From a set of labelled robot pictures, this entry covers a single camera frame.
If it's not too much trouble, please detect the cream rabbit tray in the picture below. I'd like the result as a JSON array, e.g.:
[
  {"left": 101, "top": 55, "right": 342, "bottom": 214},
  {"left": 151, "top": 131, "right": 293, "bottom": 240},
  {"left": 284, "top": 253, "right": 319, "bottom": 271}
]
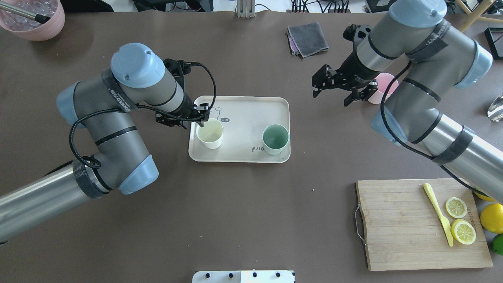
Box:
[{"left": 188, "top": 96, "right": 290, "bottom": 164}]

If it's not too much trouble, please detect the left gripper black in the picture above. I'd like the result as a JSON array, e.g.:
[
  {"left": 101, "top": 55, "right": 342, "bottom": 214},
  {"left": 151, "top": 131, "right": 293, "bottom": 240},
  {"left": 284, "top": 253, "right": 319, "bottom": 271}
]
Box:
[{"left": 156, "top": 96, "right": 210, "bottom": 128}]

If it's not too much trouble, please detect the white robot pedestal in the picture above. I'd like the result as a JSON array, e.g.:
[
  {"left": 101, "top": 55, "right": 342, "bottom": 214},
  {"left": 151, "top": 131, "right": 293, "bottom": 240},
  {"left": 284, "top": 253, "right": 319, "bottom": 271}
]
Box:
[{"left": 192, "top": 269, "right": 296, "bottom": 283}]

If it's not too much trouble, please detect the green cup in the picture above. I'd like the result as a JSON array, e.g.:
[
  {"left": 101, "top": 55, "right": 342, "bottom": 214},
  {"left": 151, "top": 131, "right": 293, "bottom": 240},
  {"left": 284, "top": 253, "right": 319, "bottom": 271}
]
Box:
[{"left": 262, "top": 124, "right": 290, "bottom": 155}]

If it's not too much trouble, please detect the grey folded cloth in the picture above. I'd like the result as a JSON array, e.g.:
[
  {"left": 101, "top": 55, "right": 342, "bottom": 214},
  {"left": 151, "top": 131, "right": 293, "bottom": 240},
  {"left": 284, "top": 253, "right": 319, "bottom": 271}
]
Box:
[{"left": 286, "top": 22, "right": 329, "bottom": 58}]

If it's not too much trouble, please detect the wooden cutting board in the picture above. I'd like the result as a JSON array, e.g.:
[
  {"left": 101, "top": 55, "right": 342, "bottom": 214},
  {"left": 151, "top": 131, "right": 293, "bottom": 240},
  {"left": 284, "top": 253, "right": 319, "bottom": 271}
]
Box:
[{"left": 356, "top": 179, "right": 493, "bottom": 272}]

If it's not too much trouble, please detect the wooden cup tree stand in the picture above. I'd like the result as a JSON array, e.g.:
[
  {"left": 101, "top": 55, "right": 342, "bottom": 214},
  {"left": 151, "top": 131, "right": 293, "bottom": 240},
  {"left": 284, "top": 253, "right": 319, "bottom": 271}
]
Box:
[{"left": 455, "top": 0, "right": 503, "bottom": 33}]

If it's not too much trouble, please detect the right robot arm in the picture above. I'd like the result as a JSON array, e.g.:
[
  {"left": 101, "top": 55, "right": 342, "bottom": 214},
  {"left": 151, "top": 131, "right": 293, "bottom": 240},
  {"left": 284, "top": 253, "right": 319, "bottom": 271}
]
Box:
[{"left": 312, "top": 0, "right": 503, "bottom": 202}]

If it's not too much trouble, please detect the yellow plastic knife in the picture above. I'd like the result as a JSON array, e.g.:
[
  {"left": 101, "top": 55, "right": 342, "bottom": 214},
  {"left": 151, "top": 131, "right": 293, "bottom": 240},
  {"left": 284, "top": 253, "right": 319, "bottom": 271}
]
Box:
[{"left": 423, "top": 183, "right": 454, "bottom": 247}]

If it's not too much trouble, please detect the yellow lemon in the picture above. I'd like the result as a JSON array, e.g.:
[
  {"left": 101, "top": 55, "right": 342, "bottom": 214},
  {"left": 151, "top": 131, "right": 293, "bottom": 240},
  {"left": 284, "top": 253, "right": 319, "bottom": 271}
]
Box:
[
  {"left": 480, "top": 204, "right": 503, "bottom": 234},
  {"left": 473, "top": 190, "right": 496, "bottom": 202}
]

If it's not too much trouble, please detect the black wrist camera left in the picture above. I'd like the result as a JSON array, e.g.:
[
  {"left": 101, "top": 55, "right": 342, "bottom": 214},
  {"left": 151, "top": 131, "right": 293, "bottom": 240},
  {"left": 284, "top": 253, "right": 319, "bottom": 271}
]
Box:
[{"left": 162, "top": 59, "right": 193, "bottom": 78}]

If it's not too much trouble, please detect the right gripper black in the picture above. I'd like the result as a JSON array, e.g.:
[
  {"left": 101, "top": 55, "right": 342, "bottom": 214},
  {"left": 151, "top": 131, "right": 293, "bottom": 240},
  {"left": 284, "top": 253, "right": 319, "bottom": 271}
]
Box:
[{"left": 312, "top": 59, "right": 378, "bottom": 107}]

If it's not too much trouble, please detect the pink cup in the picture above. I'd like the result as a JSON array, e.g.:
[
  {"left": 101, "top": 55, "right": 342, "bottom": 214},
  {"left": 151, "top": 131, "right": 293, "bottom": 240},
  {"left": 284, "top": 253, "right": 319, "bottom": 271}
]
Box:
[{"left": 368, "top": 72, "right": 399, "bottom": 104}]

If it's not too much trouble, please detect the cream cup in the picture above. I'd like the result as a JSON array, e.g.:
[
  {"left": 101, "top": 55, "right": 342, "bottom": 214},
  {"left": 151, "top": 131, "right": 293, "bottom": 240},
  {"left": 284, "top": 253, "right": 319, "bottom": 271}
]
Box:
[{"left": 196, "top": 118, "right": 224, "bottom": 150}]

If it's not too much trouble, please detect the pink bowl with ice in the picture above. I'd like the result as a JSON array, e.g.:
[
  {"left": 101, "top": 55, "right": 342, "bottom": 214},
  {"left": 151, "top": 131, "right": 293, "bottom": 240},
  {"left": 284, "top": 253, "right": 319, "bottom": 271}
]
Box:
[{"left": 0, "top": 0, "right": 65, "bottom": 41}]

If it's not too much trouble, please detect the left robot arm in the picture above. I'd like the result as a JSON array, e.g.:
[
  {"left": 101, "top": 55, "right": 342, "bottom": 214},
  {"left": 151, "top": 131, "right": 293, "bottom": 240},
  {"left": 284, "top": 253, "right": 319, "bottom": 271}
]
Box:
[{"left": 0, "top": 43, "right": 213, "bottom": 245}]

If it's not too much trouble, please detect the green lime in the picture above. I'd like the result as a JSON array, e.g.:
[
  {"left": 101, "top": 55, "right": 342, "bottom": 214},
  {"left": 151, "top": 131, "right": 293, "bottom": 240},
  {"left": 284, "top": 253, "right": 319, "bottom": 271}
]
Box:
[{"left": 492, "top": 233, "right": 503, "bottom": 256}]

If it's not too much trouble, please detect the lemon slice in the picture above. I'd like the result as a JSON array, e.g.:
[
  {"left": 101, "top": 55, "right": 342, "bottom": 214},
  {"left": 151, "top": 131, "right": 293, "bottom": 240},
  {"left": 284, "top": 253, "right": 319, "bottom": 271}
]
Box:
[
  {"left": 451, "top": 219, "right": 476, "bottom": 245},
  {"left": 445, "top": 197, "right": 468, "bottom": 219}
]

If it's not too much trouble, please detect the metal muddler tool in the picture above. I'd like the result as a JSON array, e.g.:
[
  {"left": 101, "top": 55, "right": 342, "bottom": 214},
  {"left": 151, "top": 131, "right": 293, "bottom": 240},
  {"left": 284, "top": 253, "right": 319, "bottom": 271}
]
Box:
[{"left": 0, "top": 0, "right": 51, "bottom": 24}]

